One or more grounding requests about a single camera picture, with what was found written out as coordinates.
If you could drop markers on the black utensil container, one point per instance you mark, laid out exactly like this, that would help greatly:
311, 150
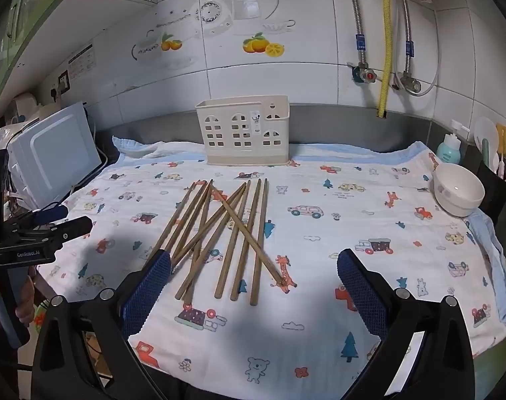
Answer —
492, 187

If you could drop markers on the white wall label sticker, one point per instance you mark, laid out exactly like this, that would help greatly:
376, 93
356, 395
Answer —
82, 61

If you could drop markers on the yellow bottle brush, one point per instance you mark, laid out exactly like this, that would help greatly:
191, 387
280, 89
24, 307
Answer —
504, 137

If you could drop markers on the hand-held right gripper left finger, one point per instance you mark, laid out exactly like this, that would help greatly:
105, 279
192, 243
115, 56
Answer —
146, 289

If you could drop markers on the white ceramic bowl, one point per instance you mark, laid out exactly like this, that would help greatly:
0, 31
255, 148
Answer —
457, 196

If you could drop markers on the orange slice fruit wall sticker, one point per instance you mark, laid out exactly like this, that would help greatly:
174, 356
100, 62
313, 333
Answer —
261, 45

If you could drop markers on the black wall socket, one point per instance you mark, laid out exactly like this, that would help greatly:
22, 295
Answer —
63, 81

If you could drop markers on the metal water valve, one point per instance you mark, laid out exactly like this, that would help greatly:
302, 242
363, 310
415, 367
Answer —
411, 84

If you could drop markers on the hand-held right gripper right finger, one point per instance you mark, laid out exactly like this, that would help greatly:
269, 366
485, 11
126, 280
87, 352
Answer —
361, 296

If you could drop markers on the teal pump bottle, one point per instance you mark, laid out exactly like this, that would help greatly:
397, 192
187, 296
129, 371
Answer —
448, 152

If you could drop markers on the person's left hand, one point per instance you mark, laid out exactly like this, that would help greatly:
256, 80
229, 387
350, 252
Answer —
26, 300

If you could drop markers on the green wall cabinet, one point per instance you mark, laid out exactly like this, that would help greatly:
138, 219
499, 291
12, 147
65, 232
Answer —
15, 21

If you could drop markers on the printed cartoon blanket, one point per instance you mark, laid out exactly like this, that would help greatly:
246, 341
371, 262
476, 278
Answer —
319, 250

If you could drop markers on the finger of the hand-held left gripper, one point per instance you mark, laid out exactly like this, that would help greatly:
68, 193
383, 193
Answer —
49, 215
76, 227

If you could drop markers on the brown wooden chopstick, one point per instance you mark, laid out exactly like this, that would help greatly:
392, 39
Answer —
239, 277
176, 216
189, 216
224, 275
256, 266
194, 240
193, 273
199, 263
253, 242

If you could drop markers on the cream plastic chopstick holder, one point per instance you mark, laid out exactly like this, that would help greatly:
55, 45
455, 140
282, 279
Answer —
219, 150

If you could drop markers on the orange fruit plate wall sticker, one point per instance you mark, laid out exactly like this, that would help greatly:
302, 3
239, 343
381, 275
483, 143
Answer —
169, 43

